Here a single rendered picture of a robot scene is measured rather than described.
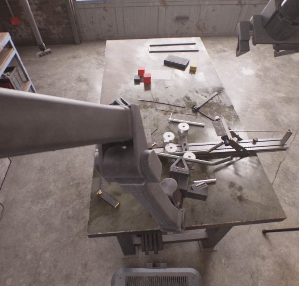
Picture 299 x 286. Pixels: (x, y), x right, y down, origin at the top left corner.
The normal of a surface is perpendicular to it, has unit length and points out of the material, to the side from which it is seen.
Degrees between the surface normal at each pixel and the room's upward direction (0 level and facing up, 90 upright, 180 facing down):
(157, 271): 45
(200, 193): 0
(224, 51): 0
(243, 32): 30
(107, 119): 71
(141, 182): 18
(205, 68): 0
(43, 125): 75
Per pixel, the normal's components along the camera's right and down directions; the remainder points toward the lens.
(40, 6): 0.08, 0.76
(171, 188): -0.29, -0.67
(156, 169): 0.94, -0.06
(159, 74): 0.00, -0.64
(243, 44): 0.00, -0.18
